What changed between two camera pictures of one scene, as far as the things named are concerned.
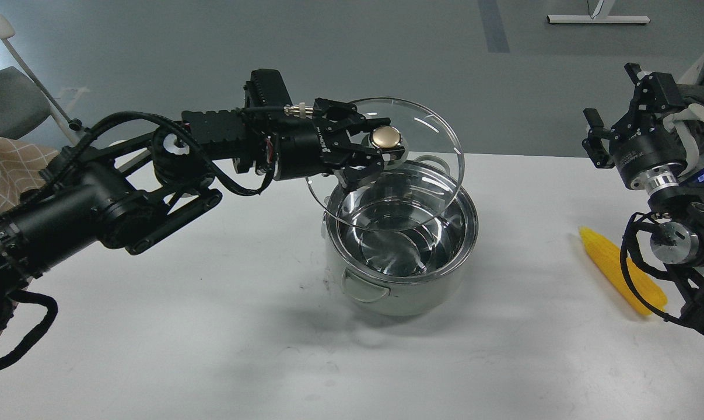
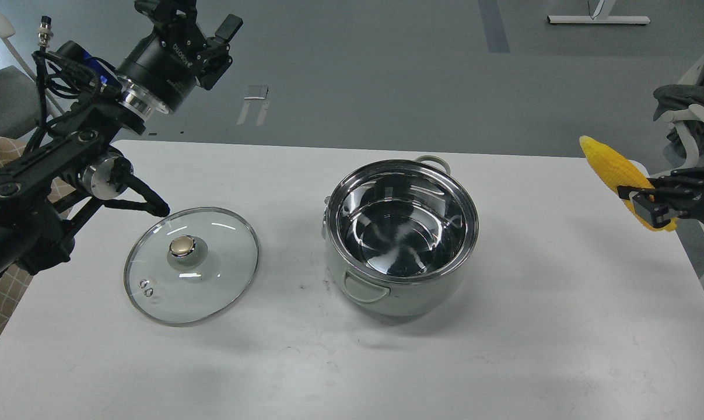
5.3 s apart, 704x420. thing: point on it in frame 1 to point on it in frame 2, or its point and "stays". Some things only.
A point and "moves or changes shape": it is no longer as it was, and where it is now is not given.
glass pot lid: [413, 191] to [189, 265]
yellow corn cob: [608, 255] moves or changes shape
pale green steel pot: [399, 234] stays
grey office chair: [12, 101] stays
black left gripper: [307, 146] to [165, 70]
